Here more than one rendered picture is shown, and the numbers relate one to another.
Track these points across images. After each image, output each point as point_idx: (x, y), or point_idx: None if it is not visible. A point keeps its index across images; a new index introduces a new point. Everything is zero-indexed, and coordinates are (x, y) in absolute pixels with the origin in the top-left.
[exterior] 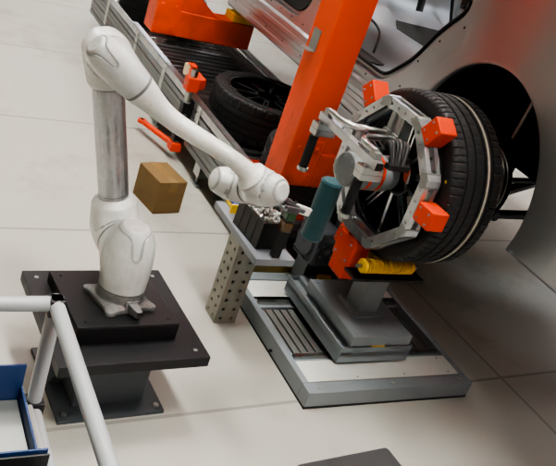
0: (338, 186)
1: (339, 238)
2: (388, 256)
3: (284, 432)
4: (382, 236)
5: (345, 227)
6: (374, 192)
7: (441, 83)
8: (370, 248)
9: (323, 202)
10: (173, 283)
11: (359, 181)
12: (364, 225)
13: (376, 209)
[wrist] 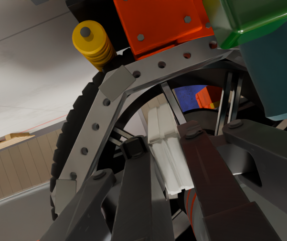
0: (272, 119)
1: (186, 6)
2: (93, 86)
3: None
4: (93, 139)
5: (195, 37)
6: (235, 111)
7: None
8: (98, 88)
9: (264, 56)
10: None
11: None
12: (177, 75)
13: (220, 75)
